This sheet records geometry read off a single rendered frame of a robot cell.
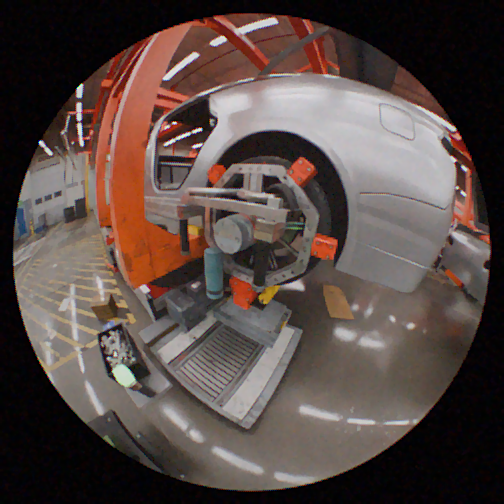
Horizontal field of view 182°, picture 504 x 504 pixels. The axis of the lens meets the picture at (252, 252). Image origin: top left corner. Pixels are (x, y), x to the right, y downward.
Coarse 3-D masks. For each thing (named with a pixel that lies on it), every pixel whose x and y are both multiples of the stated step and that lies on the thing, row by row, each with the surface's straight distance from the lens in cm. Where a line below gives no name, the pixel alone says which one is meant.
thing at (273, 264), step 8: (240, 184) 81; (272, 184) 69; (240, 200) 95; (224, 216) 87; (296, 224) 67; (304, 224) 66; (280, 240) 70; (248, 248) 95; (256, 248) 78; (272, 248) 74; (288, 248) 70; (240, 256) 86; (248, 256) 89; (272, 256) 75; (280, 256) 96; (288, 256) 91; (296, 256) 70; (248, 264) 83; (272, 264) 76; (280, 264) 81; (288, 264) 72; (272, 272) 76
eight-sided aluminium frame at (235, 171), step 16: (224, 176) 71; (272, 176) 65; (288, 176) 56; (304, 192) 59; (208, 208) 78; (304, 208) 54; (208, 224) 79; (208, 240) 82; (304, 240) 56; (224, 256) 80; (304, 256) 58; (240, 272) 75; (288, 272) 63
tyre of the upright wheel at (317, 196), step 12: (264, 156) 72; (288, 168) 66; (312, 180) 63; (312, 192) 62; (324, 204) 62; (324, 216) 62; (324, 228) 63; (240, 264) 84; (312, 264) 68; (300, 276) 72
